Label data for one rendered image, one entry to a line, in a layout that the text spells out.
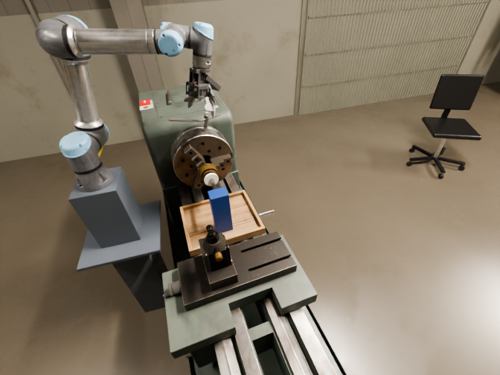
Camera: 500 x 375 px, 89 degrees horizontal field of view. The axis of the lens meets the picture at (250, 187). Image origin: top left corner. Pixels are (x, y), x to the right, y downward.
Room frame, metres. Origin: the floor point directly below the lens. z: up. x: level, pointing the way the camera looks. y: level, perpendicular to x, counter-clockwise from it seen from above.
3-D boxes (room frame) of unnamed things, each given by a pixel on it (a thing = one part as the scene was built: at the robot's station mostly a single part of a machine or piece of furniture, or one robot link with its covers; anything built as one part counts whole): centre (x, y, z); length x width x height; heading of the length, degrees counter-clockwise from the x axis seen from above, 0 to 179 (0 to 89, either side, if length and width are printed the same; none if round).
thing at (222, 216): (0.82, 0.14, 1.00); 0.08 x 0.06 x 0.23; 108
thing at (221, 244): (0.54, 0.13, 1.14); 0.08 x 0.08 x 0.03
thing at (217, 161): (1.10, 0.13, 1.08); 0.12 x 0.11 x 0.05; 108
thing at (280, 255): (0.56, 0.07, 0.95); 0.43 x 0.18 x 0.04; 108
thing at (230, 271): (0.57, 0.14, 1.00); 0.20 x 0.10 x 0.05; 18
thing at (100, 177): (0.96, 0.72, 1.15); 0.15 x 0.15 x 0.10
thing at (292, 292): (0.51, 0.07, 0.90); 0.53 x 0.30 x 0.06; 108
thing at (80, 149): (0.97, 0.72, 1.27); 0.13 x 0.12 x 0.14; 4
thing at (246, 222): (0.88, 0.16, 0.89); 0.36 x 0.30 x 0.04; 108
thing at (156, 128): (1.52, 0.39, 1.06); 0.59 x 0.48 x 0.39; 18
